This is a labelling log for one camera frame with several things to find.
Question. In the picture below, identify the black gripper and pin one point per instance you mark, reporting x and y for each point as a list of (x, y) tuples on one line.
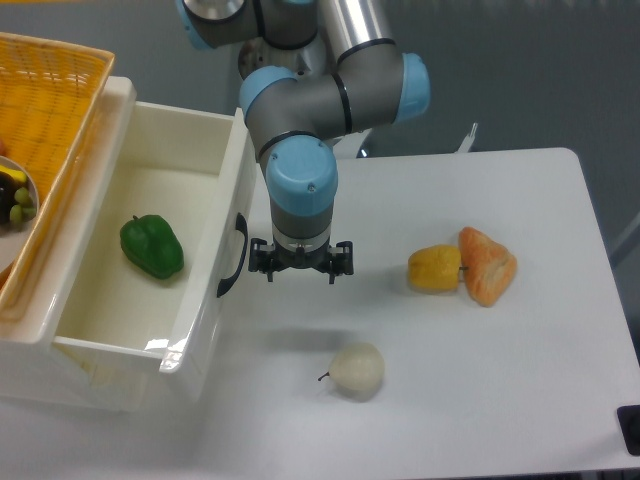
[(268, 259)]

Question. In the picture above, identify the black object at table edge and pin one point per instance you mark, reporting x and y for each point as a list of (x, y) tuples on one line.
[(629, 421)]

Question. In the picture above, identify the white plate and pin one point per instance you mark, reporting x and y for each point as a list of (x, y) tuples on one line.
[(14, 238)]

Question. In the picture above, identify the white metal frame bracket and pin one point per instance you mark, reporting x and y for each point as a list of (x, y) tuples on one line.
[(468, 141)]

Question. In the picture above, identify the green toy grapes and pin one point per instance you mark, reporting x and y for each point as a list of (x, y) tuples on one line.
[(24, 207)]

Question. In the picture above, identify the green toy bell pepper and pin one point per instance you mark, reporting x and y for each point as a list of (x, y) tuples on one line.
[(150, 244)]

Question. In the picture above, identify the yellow toy fruit piece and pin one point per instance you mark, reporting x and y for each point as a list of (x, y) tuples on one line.
[(19, 176)]

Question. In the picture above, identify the white drawer cabinet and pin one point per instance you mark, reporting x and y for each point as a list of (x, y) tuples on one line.
[(35, 366)]

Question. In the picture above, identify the dark toy eggplant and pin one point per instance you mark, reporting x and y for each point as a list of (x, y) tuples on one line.
[(8, 188)]

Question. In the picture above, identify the yellow toy bell pepper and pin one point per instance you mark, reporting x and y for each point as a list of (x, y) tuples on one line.
[(436, 268)]

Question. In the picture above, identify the yellow woven basket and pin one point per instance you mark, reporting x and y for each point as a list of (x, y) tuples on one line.
[(49, 93)]

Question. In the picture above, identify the white toy pear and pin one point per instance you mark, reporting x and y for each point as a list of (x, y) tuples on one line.
[(356, 372)]

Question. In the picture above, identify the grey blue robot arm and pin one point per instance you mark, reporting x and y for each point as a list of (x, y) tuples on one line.
[(290, 121)]

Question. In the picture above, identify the orange toy croissant bread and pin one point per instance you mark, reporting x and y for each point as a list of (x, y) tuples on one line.
[(489, 267)]

